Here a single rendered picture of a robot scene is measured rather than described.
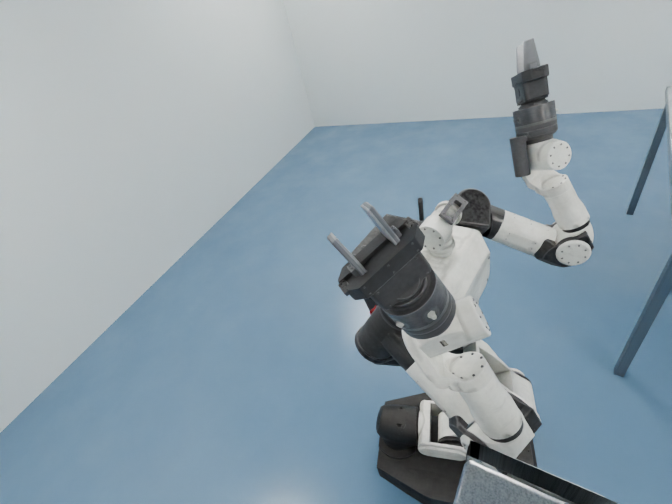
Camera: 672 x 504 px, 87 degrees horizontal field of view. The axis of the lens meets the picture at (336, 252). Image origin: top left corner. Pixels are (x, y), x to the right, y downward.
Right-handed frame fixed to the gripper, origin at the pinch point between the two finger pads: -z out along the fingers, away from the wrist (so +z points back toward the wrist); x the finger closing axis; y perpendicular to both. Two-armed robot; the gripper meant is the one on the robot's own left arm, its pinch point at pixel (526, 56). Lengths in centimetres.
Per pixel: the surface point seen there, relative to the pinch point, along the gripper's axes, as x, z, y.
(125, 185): -151, -15, 253
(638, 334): -62, 119, -47
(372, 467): -30, 151, 79
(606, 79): -354, 15, -172
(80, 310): -97, 64, 288
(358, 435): -43, 144, 86
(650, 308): -55, 103, -49
